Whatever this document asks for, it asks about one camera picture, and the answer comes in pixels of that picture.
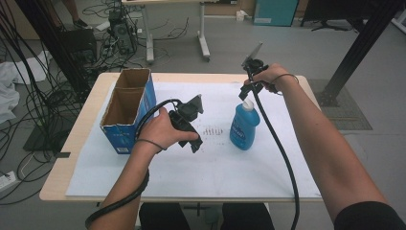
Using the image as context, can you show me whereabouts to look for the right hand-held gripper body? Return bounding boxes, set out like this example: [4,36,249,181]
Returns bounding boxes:
[241,42,270,91]

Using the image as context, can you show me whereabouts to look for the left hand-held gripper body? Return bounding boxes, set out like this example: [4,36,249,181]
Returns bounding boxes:
[168,94,205,133]

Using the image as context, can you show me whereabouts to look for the blue detergent bottle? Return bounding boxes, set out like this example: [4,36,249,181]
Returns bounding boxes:
[229,98,261,151]

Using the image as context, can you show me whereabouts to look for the blue cardboard box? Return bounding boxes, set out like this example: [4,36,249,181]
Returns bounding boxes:
[100,67,157,155]

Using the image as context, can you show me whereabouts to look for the person's right hand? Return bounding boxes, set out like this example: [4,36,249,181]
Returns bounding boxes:
[243,62,291,95]

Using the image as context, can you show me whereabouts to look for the person's left hand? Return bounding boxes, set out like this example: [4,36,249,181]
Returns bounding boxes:
[137,106,200,151]

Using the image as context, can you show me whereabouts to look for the white paper sheet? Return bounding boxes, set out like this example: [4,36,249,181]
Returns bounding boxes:
[65,80,322,199]

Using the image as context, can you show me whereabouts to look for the small white object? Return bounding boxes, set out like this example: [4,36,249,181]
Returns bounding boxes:
[236,10,251,23]

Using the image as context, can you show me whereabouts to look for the teal cabinet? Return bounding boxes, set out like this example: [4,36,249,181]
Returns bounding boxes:
[253,0,300,27]

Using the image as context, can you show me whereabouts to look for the person's left leg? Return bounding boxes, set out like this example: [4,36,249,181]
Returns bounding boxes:
[138,201,180,230]

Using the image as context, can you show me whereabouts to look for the person's leg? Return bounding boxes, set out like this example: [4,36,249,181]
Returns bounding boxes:
[221,202,276,230]
[138,201,180,230]
[61,0,93,31]

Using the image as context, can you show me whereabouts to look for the black monitor stand base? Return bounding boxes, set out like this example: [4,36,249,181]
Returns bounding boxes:
[310,18,356,33]

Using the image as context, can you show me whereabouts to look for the person's right leg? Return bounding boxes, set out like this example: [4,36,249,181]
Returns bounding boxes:
[221,202,276,230]

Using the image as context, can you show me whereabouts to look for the computer tower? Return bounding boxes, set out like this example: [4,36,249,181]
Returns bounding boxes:
[108,9,138,56]

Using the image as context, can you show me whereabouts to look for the grey floor mat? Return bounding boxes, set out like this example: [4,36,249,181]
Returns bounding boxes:
[307,79,373,131]

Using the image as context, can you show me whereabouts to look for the black box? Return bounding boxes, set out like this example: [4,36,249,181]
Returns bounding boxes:
[58,28,99,65]

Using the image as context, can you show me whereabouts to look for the dark floor mat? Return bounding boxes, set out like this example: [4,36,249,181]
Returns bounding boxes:
[22,118,77,152]

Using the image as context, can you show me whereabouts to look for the white cloth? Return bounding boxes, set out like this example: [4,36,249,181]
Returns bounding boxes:
[0,51,54,125]

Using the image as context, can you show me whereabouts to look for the white power strip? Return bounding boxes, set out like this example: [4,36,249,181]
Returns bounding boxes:
[0,171,17,192]

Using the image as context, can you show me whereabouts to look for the black hair tie wristband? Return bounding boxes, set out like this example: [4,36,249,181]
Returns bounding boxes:
[271,73,300,96]
[135,137,168,151]

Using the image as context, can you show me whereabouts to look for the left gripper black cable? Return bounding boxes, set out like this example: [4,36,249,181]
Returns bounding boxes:
[84,98,183,230]

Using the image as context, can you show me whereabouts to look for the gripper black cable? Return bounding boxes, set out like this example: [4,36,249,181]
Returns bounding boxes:
[251,80,301,230]
[84,98,183,230]

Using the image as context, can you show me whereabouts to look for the white desk frame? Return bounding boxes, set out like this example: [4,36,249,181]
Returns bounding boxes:
[121,0,213,64]

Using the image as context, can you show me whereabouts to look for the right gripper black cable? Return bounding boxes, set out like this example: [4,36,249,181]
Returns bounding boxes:
[251,80,301,230]

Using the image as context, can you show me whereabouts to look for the black metal frame post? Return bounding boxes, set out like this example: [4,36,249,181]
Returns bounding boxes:
[13,0,92,97]
[314,0,406,108]

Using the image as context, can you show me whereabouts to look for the tangle of black cables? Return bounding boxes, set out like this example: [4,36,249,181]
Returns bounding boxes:
[0,0,99,205]

